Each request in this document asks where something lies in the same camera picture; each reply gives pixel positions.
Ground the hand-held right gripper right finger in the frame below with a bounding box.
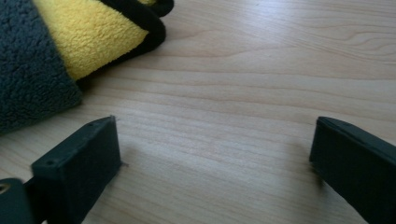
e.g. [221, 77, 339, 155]
[308, 116, 396, 224]

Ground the grey and yellow towel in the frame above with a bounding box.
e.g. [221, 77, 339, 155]
[0, 0, 176, 135]

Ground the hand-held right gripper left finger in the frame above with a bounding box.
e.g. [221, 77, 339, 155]
[30, 115, 123, 224]

